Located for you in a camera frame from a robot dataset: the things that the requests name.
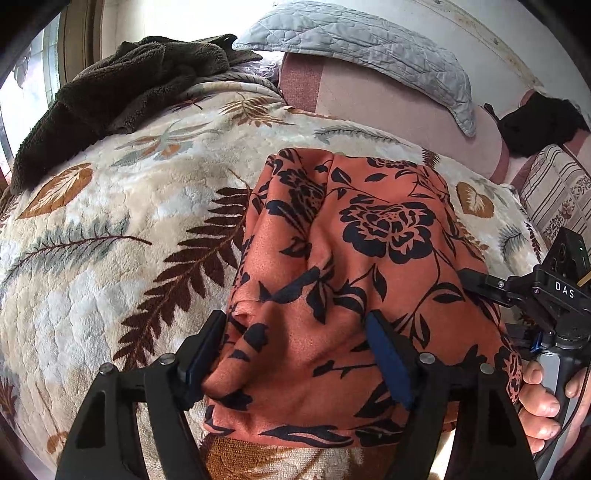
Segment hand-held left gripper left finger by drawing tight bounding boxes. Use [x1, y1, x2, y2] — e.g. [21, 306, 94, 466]
[55, 310, 227, 480]

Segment black cloth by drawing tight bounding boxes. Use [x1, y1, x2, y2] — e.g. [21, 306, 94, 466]
[496, 92, 591, 158]

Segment dark brown fleece blanket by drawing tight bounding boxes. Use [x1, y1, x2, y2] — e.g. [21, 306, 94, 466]
[9, 34, 264, 195]

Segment grey quilted pillow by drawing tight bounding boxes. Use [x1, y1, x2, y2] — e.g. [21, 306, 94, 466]
[233, 0, 478, 137]

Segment pink padded headboard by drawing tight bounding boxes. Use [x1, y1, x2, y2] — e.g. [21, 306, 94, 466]
[277, 51, 591, 185]

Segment person's right hand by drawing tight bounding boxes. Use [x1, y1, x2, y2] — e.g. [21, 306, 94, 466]
[519, 360, 561, 455]

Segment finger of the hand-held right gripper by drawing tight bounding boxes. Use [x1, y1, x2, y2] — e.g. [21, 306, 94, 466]
[457, 267, 539, 308]

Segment orange black floral garment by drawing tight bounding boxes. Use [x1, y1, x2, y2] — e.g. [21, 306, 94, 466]
[203, 148, 525, 450]

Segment window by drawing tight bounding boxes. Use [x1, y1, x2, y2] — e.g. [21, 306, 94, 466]
[0, 9, 102, 176]

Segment beige striped cushion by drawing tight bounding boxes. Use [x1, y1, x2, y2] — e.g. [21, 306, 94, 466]
[519, 144, 591, 259]

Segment cream leaf-print blanket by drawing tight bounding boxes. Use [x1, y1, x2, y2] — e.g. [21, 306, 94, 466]
[0, 76, 555, 480]

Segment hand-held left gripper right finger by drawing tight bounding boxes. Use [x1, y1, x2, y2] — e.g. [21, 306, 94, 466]
[365, 309, 539, 480]

